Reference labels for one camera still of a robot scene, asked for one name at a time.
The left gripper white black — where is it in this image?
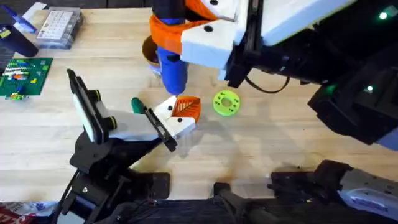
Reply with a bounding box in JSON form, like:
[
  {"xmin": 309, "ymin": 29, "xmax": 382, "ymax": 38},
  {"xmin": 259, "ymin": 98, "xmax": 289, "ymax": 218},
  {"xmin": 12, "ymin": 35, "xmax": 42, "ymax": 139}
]
[{"xmin": 69, "ymin": 95, "xmax": 202, "ymax": 175}]

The blue electric screwdriver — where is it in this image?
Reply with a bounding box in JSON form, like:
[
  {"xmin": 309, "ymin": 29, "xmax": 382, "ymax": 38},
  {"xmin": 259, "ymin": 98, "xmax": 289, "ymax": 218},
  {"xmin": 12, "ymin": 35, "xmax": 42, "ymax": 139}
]
[{"xmin": 151, "ymin": 0, "xmax": 189, "ymax": 96}]

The small brown bucket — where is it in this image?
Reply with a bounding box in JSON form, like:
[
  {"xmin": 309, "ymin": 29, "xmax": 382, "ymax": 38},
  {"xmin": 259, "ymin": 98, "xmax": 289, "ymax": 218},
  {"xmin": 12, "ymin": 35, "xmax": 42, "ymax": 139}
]
[{"xmin": 141, "ymin": 34, "xmax": 163, "ymax": 77}]

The green disc with holes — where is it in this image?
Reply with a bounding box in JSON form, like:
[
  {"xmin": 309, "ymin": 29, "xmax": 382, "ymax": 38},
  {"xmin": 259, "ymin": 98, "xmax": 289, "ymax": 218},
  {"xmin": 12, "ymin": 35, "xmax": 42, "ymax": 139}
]
[{"xmin": 212, "ymin": 89, "xmax": 241, "ymax": 118}]

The black upright wrist plate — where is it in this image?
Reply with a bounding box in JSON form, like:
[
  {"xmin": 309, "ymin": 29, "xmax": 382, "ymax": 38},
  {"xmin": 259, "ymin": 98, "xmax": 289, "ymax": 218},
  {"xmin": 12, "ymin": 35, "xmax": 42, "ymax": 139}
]
[{"xmin": 66, "ymin": 68, "xmax": 106, "ymax": 145}]

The clear plastic parts box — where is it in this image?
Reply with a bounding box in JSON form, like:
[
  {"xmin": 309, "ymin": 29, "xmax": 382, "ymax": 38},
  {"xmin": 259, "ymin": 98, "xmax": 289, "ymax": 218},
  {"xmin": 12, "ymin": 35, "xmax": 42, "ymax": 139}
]
[{"xmin": 35, "ymin": 6, "xmax": 84, "ymax": 50}]

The green board with toy blocks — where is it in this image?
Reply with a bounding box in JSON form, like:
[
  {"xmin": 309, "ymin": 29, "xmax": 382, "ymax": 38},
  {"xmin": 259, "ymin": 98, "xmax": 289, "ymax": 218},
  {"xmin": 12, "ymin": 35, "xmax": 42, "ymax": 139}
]
[{"xmin": 0, "ymin": 57, "xmax": 54, "ymax": 101}]

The dark navy cylinder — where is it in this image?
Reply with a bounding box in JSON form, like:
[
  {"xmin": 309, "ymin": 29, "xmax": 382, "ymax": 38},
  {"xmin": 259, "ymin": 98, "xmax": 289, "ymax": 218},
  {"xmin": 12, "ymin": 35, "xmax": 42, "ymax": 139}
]
[{"xmin": 0, "ymin": 24, "xmax": 40, "ymax": 58}]

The red white plastic packet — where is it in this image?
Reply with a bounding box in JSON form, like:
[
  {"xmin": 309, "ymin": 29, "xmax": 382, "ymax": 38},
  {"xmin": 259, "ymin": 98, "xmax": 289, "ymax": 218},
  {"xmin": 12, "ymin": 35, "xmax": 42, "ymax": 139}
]
[{"xmin": 0, "ymin": 200, "xmax": 60, "ymax": 224}]

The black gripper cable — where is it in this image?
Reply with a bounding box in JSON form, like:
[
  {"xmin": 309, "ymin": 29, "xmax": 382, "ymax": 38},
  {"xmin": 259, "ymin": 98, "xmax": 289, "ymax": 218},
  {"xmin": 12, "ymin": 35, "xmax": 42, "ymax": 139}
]
[{"xmin": 244, "ymin": 75, "xmax": 291, "ymax": 95}]

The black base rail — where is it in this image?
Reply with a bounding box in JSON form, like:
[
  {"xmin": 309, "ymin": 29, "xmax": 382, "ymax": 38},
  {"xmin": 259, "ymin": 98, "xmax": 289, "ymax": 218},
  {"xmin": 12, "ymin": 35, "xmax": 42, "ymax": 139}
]
[{"xmin": 123, "ymin": 183, "xmax": 398, "ymax": 224}]

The blue handled tool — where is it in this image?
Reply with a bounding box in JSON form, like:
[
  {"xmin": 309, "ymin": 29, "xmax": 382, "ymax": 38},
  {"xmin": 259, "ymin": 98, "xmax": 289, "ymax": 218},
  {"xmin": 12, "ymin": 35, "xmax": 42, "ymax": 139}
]
[{"xmin": 0, "ymin": 4, "xmax": 39, "ymax": 34}]

